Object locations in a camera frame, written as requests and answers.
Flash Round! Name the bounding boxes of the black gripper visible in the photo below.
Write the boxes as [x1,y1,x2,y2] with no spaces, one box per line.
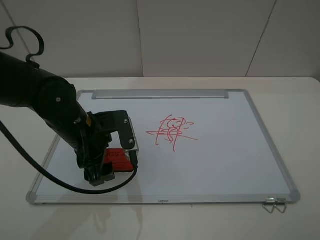
[75,112,115,187]

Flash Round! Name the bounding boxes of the red whiteboard eraser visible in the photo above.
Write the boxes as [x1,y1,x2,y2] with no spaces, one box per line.
[104,148,134,173]

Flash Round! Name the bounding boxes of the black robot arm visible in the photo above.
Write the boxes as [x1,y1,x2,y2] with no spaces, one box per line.
[0,53,115,187]

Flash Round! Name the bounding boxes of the grey aluminium marker tray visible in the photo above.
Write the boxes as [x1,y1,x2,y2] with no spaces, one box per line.
[92,89,229,100]

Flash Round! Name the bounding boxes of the left metal hanging clip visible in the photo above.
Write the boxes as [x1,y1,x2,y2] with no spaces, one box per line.
[262,197,277,214]

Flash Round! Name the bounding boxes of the metal hanging clip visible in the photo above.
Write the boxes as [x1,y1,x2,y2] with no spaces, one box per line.
[273,198,287,214]
[262,197,277,214]

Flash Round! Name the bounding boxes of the right metal hanging clip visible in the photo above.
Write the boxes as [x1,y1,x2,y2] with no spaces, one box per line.
[273,198,287,214]

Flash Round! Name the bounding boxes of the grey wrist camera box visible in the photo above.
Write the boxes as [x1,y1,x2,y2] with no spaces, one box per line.
[93,110,139,152]

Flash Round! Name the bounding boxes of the white whiteboard with aluminium frame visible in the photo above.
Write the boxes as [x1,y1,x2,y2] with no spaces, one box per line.
[26,89,301,205]

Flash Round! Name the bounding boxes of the black cable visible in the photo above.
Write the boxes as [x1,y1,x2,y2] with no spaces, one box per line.
[0,25,139,195]

